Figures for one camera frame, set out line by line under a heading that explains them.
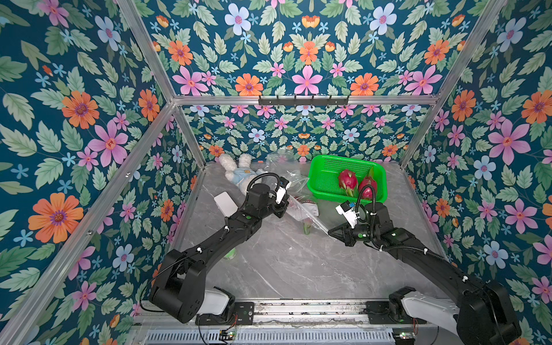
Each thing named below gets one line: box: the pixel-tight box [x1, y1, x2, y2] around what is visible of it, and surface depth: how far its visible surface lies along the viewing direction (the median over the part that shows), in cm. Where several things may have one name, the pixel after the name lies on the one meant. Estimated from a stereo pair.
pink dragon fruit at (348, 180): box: [338, 168, 359, 197], surface depth 106 cm
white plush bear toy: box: [218, 153, 268, 195], surface depth 110 cm
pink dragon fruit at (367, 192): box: [357, 176, 377, 200], surface depth 103 cm
